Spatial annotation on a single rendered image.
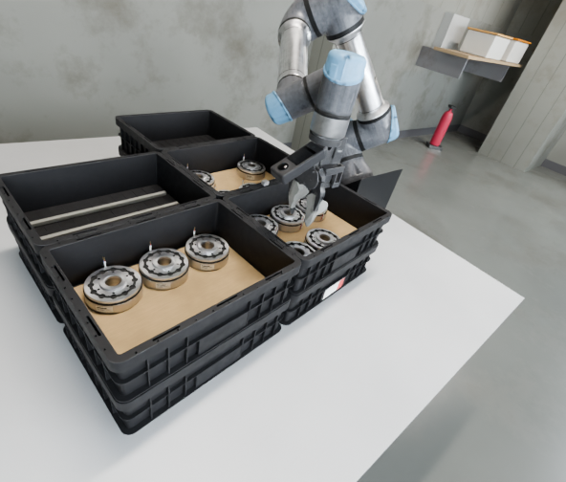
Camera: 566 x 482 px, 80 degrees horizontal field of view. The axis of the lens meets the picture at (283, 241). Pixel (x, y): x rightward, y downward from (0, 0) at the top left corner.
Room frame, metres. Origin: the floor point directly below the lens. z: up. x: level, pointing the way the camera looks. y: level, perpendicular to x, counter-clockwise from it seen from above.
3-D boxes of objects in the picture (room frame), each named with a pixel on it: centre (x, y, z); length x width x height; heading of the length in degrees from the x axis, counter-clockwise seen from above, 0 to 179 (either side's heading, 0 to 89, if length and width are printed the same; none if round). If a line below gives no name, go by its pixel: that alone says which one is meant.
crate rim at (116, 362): (0.49, 0.18, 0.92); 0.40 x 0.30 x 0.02; 143
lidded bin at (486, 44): (5.07, -1.84, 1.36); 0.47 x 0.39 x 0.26; 137
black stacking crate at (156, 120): (1.17, 0.43, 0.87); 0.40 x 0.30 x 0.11; 143
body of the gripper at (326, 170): (0.72, -0.04, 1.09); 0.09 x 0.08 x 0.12; 137
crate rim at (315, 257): (0.81, -0.06, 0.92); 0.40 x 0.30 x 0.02; 143
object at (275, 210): (0.85, 0.00, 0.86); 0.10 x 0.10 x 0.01
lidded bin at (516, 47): (5.55, -2.29, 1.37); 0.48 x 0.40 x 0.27; 137
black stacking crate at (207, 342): (0.49, 0.18, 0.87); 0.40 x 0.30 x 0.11; 143
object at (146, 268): (0.53, 0.24, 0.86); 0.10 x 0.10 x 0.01
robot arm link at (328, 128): (0.71, -0.03, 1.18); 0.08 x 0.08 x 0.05
